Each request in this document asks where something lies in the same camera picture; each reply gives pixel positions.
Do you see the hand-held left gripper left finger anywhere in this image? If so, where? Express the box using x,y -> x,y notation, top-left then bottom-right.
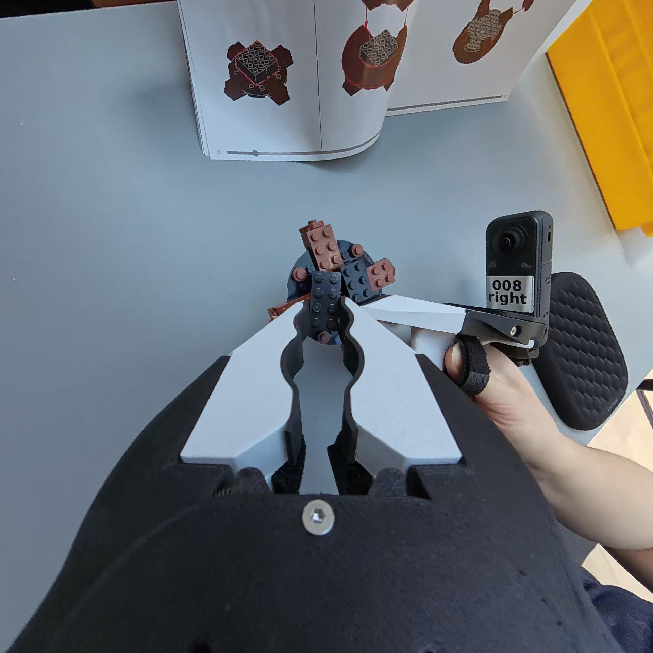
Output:
180,300 -> 314,469

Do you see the yellow plastic bin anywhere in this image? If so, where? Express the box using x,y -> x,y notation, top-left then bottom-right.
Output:
546,0 -> 653,233

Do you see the black wrist rest pad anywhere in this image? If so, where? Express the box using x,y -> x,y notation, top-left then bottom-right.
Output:
536,272 -> 629,432

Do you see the brick instruction booklet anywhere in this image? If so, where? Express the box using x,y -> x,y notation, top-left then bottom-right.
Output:
177,0 -> 593,163

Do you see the person's right hand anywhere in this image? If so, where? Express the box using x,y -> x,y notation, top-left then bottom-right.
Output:
444,341 -> 587,476

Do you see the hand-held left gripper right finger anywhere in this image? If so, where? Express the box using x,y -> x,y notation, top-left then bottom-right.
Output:
342,297 -> 467,475

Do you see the person's dark blue clothing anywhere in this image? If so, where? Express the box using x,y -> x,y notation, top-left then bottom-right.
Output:
582,569 -> 653,653

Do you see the brown and dark brick model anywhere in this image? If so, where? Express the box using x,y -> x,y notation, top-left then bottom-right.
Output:
268,219 -> 398,348

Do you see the grey desk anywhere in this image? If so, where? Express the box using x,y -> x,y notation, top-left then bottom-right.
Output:
0,0 -> 653,653

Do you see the person's right forearm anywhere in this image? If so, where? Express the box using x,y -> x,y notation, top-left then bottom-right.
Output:
525,444 -> 653,567

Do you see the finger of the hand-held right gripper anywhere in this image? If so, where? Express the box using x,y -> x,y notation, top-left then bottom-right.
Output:
357,295 -> 467,358

